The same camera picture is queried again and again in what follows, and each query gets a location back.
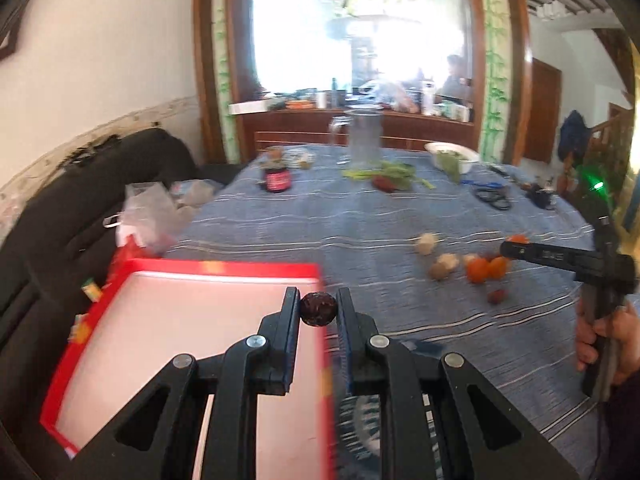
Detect orange tangerine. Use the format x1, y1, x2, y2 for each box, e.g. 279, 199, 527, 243
465, 257, 489, 285
487, 256, 510, 281

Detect brown kiwi fruit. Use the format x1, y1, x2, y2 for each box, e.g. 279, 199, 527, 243
428, 262, 450, 282

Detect dark red round fruit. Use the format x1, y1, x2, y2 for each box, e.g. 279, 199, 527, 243
299, 292, 338, 327

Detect beige polygon block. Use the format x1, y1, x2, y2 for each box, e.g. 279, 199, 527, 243
416, 233, 438, 256

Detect person's right hand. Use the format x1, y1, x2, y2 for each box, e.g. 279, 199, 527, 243
575, 299, 640, 386

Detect black cup with items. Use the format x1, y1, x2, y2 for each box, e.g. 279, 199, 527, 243
525, 183, 555, 210

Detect small red date fruit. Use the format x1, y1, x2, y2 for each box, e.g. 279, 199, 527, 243
487, 289, 506, 304

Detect red gift box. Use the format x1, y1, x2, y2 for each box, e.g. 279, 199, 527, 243
40, 259, 336, 479

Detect black scissors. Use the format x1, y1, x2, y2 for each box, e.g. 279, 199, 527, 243
473, 186, 512, 211

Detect blue pen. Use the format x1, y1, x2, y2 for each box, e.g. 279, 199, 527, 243
460, 179, 506, 190

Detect beige block middle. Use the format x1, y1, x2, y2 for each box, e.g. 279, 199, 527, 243
436, 254, 460, 272

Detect white bowl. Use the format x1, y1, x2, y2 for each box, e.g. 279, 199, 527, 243
424, 142, 480, 176

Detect blue plaid tablecloth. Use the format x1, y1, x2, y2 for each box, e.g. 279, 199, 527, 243
167, 145, 639, 479

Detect green leaf on bowl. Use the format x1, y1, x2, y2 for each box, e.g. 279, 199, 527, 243
435, 151, 461, 184

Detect clear plastic bag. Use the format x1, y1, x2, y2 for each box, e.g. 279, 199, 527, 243
103, 179, 222, 256

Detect green leafy vegetable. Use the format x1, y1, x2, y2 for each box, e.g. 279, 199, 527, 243
342, 160, 435, 192

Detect black sofa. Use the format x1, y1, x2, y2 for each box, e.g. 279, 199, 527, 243
0, 128, 242, 479

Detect red fruit by vegetable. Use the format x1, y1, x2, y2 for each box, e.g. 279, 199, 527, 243
371, 176, 397, 193

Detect clear plastic pitcher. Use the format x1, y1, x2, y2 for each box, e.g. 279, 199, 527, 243
329, 105, 383, 169

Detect wooden sideboard counter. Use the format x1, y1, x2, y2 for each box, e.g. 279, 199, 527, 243
229, 94, 482, 164

